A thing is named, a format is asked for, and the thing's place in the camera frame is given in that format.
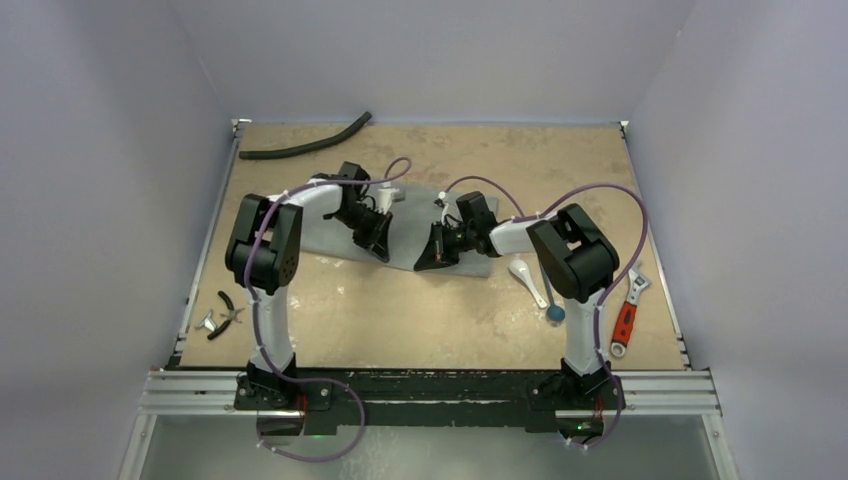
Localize small silver metal clip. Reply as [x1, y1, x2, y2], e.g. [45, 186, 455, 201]
[194, 309, 217, 333]

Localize black foam tube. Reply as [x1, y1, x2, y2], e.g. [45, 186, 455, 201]
[238, 111, 373, 162]

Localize red adjustable wrench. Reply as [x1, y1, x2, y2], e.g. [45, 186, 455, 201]
[609, 260, 651, 359]

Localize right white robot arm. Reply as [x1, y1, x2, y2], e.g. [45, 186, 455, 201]
[413, 191, 620, 407]

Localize aluminium frame rail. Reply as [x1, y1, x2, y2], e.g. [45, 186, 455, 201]
[138, 371, 721, 416]

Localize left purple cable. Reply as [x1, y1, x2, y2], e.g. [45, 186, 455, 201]
[243, 156, 413, 463]

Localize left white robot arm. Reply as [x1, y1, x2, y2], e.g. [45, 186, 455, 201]
[225, 162, 404, 409]

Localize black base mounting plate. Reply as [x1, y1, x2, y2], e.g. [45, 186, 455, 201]
[234, 366, 626, 437]

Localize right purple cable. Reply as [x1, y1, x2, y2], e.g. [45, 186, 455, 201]
[437, 175, 649, 452]

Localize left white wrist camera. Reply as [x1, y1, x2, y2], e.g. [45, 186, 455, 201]
[375, 187, 406, 214]

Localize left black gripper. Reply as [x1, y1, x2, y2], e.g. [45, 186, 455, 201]
[330, 204, 392, 262]

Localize grey cloth napkin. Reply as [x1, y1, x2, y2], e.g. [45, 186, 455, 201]
[301, 183, 493, 278]

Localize black handled pliers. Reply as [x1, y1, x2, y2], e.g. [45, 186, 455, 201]
[207, 290, 243, 341]

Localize purple cable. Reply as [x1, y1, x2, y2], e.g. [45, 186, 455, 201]
[243, 156, 413, 463]
[437, 175, 649, 452]

